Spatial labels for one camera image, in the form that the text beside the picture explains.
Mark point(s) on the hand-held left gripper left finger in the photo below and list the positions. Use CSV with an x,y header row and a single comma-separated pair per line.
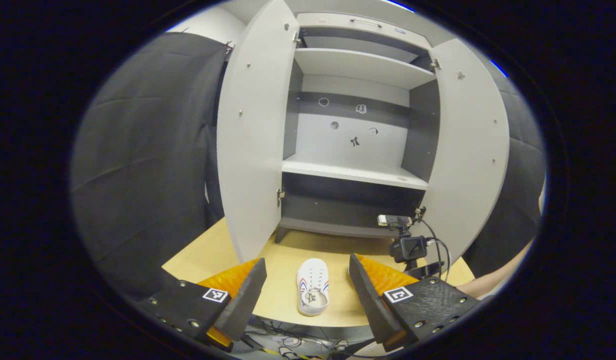
x,y
242,305

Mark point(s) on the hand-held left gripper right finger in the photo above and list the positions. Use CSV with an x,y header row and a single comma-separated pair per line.
x,y
370,305

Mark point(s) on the white shoe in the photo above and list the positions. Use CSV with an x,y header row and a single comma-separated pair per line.
x,y
313,280

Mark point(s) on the white shoe cabinet door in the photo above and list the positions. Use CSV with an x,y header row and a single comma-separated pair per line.
x,y
468,150
252,125

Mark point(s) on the black backdrop cloth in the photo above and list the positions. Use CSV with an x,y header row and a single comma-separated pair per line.
x,y
137,150

